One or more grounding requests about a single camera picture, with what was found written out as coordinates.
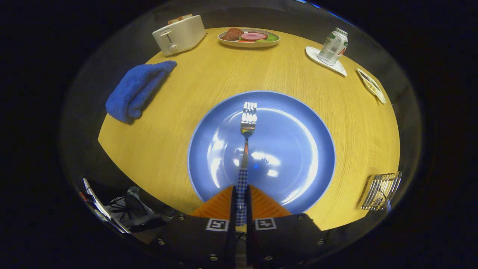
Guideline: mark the white square coaster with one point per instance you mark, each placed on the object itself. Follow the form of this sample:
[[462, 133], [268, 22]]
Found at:
[[338, 68]]

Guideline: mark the red tomato slice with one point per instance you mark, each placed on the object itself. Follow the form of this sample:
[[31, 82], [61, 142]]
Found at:
[[244, 40]]

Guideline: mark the white toaster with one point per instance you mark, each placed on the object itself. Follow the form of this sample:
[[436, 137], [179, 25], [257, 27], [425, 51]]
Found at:
[[181, 35]]

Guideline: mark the blue folded towel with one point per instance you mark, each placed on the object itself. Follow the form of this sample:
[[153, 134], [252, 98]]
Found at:
[[136, 89]]

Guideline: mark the white plastic drink bottle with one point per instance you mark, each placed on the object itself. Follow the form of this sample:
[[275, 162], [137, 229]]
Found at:
[[332, 46]]

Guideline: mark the green lettuce leaf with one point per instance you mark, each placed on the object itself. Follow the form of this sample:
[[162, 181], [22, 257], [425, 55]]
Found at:
[[273, 37]]

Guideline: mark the toasted bread slice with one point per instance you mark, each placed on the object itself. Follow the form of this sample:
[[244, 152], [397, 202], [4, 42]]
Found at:
[[185, 17], [173, 20]]

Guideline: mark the blue round plate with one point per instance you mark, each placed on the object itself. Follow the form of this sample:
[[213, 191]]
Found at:
[[291, 149]]

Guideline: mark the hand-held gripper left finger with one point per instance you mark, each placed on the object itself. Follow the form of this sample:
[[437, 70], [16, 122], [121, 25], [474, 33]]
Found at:
[[232, 209]]

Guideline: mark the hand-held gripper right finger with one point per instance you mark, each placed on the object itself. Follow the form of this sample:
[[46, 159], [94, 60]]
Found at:
[[249, 209]]

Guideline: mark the pink ham slice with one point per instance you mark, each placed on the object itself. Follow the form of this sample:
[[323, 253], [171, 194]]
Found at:
[[254, 36]]

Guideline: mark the grey food plate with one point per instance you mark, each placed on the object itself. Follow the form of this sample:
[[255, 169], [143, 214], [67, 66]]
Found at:
[[227, 42]]

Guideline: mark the white divided snack dish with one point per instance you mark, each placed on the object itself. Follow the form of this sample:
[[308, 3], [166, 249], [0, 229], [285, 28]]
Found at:
[[371, 86]]

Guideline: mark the silver metal rail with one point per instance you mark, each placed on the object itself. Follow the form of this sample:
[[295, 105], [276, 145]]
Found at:
[[106, 213]]

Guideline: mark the brown meat patty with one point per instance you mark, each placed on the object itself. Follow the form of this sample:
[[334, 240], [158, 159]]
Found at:
[[231, 34]]

